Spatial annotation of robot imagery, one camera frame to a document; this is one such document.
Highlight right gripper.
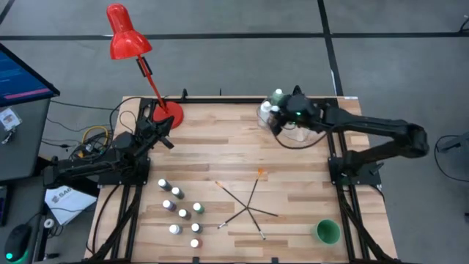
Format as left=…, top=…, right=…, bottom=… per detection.
left=270, top=94, right=323, bottom=136

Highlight yellow cable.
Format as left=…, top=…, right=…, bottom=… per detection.
left=81, top=125, right=110, bottom=147

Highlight large white bottle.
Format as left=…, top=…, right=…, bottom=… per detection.
left=258, top=100, right=273, bottom=128

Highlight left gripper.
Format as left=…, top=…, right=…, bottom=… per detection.
left=132, top=115, right=175, bottom=150

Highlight grey chair leg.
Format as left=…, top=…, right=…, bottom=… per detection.
left=437, top=131, right=469, bottom=155

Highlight grey desk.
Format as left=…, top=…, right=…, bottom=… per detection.
left=0, top=97, right=52, bottom=184

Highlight badge card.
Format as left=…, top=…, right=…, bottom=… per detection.
left=0, top=108, right=23, bottom=133

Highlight clear plastic bin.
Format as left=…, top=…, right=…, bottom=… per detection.
left=256, top=95, right=320, bottom=148

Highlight black floor cable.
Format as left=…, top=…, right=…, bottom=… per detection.
left=435, top=134, right=469, bottom=183

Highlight white printed booklet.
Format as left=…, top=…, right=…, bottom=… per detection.
left=43, top=185, right=98, bottom=227

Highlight red desk lamp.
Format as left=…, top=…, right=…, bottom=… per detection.
left=106, top=2, right=185, bottom=130

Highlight tangle of black cables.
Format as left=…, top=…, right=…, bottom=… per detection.
left=40, top=95, right=144, bottom=162

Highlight black computer mouse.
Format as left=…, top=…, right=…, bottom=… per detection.
left=3, top=223, right=33, bottom=263

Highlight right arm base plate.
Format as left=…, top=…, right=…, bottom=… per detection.
left=328, top=155, right=383, bottom=187

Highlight green plastic cup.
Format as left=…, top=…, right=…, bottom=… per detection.
left=311, top=219, right=342, bottom=246

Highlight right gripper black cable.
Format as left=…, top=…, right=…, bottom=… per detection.
left=273, top=122, right=330, bottom=150

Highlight computer monitor blue screen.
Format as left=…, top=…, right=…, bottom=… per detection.
left=0, top=43, right=61, bottom=108

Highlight large green bottle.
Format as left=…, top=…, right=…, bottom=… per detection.
left=270, top=87, right=285, bottom=107

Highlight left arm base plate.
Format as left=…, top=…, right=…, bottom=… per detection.
left=97, top=157, right=151, bottom=186

